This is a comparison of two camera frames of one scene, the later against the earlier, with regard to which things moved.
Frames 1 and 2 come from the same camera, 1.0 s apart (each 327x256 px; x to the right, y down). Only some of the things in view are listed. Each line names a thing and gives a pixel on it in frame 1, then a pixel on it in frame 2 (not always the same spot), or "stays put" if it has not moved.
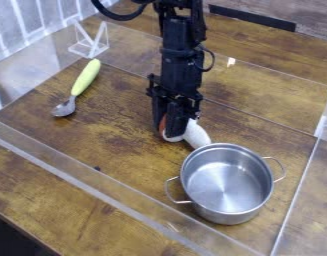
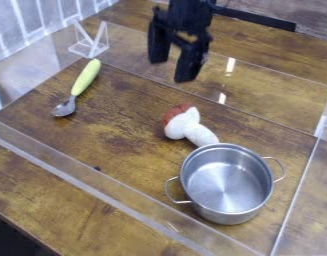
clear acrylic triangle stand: [87, 46] stays put
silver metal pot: [226, 180] stays put
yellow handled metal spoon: [64, 108] stays put
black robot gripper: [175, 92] → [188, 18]
